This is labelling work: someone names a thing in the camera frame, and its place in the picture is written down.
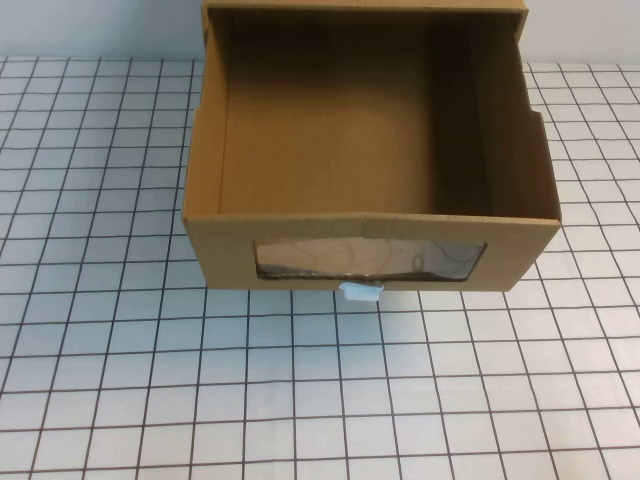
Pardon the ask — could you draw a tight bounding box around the cardboard drawer with window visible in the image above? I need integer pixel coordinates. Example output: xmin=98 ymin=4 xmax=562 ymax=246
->
xmin=180 ymin=6 xmax=561 ymax=294

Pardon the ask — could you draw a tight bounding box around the white plastic drawer handle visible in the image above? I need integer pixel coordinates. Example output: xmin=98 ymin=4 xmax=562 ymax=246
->
xmin=338 ymin=280 xmax=385 ymax=303

